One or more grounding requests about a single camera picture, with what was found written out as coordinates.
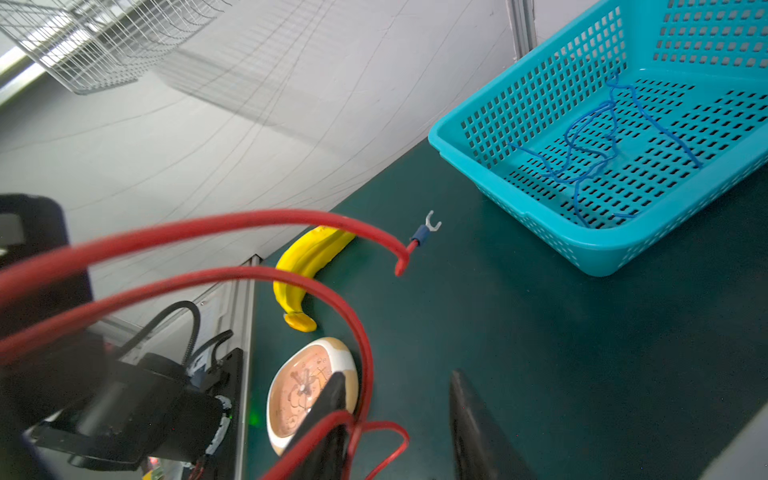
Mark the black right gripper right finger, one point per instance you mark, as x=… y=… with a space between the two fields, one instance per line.
x=481 y=449

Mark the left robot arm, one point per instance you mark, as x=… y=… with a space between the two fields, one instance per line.
x=77 y=397

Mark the yellow banana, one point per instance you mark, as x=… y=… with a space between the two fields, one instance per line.
x=306 y=257

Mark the teal plastic basket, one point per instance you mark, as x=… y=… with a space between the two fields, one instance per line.
x=619 y=128

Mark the white wire wall basket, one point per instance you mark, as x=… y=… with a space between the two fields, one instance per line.
x=95 y=45

